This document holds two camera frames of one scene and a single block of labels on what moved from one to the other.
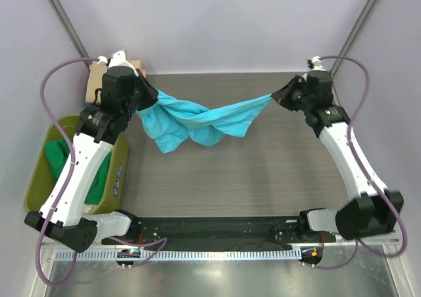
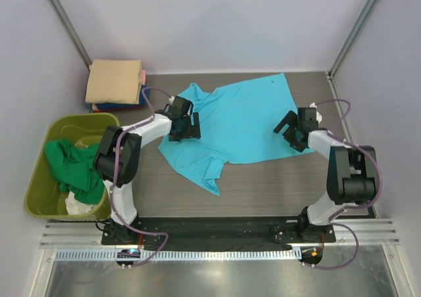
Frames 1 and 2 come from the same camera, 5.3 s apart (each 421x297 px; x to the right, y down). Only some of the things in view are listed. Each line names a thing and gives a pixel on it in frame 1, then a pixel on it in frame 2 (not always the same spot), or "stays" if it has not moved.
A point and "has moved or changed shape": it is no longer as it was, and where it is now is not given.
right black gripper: (290, 91) -> (293, 134)
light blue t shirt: (172, 121) has moved or changed shape
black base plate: (214, 231) stays
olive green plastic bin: (40, 182) stays
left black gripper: (145, 91) -> (185, 130)
